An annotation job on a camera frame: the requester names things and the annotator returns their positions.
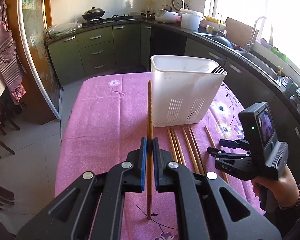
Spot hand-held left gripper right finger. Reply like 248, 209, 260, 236
153, 137, 282, 240

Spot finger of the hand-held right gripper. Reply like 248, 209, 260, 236
219, 139, 251, 151
207, 146, 251, 159

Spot beaded bracelet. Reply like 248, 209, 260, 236
276, 184, 300, 210

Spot white lidded bucket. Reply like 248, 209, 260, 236
180, 8, 203, 31

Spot black gas stove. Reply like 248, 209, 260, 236
86, 15, 138, 26

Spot checkered apron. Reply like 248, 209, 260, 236
0, 0, 27, 105

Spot steel kitchen faucet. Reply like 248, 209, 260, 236
246, 16, 272, 53

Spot steel kitchen sink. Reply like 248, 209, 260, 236
236, 50, 283, 85

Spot round white appliance lid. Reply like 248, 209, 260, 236
171, 0, 185, 12

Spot white rice cooker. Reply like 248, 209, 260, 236
154, 9, 182, 24

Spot dark wooden chair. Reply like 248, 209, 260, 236
0, 102, 20, 159
0, 180, 15, 210

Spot person's right forearm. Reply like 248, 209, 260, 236
264, 184, 300, 240

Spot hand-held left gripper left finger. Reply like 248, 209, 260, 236
16, 137, 150, 240

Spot yellow dish rack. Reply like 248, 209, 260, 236
204, 16, 227, 27

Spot plastic wrapped glass lid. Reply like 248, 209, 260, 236
46, 22, 82, 38

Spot person's right hand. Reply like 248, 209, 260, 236
251, 166, 300, 207

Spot dark wooden chopstick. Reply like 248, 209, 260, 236
145, 80, 153, 220

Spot pink floral tablecloth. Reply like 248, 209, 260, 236
54, 72, 267, 240

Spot dark pan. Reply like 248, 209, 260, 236
210, 36, 233, 48

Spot glass sliding door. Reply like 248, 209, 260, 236
17, 0, 63, 120

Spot black wok with lid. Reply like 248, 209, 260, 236
82, 7, 106, 21

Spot teal cup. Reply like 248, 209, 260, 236
286, 79, 297, 97

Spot white plastic utensil holder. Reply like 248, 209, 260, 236
150, 54, 227, 128

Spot green kitchen cabinets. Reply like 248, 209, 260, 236
46, 21, 300, 160

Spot wooden cutting board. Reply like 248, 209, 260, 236
224, 17, 254, 48

